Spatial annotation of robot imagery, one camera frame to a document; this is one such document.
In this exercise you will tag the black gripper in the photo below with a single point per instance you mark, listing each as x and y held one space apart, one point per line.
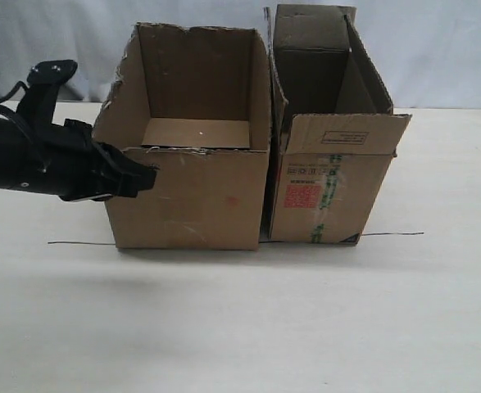
82 169

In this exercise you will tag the wide torn cardboard box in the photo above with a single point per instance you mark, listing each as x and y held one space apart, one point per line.
196 104

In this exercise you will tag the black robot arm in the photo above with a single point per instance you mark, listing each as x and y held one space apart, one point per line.
23 156

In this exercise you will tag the tall taped cardboard box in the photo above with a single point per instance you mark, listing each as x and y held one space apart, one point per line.
335 132

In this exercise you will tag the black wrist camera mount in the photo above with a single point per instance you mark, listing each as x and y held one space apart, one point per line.
41 88

